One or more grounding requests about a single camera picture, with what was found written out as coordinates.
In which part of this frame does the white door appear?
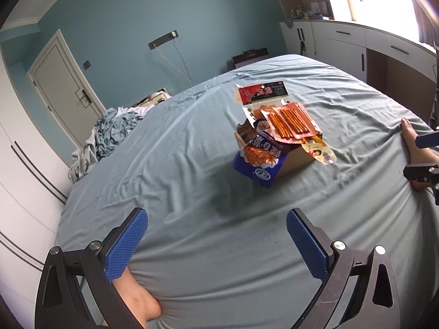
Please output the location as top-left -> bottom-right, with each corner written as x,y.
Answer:
27,30 -> 106,149

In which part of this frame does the clear yellow snack bag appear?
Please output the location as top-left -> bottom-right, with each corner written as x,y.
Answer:
301,136 -> 337,165

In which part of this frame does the bedside box clutter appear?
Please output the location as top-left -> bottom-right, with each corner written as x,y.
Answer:
135,88 -> 171,107

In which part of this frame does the black white printer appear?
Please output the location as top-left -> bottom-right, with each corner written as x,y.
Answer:
232,48 -> 269,68

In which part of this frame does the person's right foot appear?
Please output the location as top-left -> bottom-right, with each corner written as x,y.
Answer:
400,117 -> 439,191

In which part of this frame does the blue white snack bag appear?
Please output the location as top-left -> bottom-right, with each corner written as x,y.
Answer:
232,132 -> 289,188

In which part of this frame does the person's left foot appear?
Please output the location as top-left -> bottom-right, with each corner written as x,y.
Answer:
112,267 -> 161,328

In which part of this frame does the person's foot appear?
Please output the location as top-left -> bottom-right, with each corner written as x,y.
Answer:
400,117 -> 439,191
112,267 -> 161,328

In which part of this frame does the brown cardboard box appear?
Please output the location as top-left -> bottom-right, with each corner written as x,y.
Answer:
234,121 -> 316,180

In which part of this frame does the pink snack pack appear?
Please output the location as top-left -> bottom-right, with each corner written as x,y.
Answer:
260,103 -> 322,144

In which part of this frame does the white cabinet with drawers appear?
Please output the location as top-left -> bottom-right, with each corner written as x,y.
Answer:
280,20 -> 437,122

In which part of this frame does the black wall power strip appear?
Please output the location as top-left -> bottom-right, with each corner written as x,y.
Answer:
148,30 -> 179,50

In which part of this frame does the white wardrobe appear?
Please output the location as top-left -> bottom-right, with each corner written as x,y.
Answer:
1,63 -> 65,328

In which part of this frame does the large clear spicy strip bag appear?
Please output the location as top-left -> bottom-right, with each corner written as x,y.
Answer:
234,81 -> 289,106

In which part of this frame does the light blue bed sheet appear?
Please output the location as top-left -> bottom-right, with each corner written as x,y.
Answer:
56,55 -> 438,328

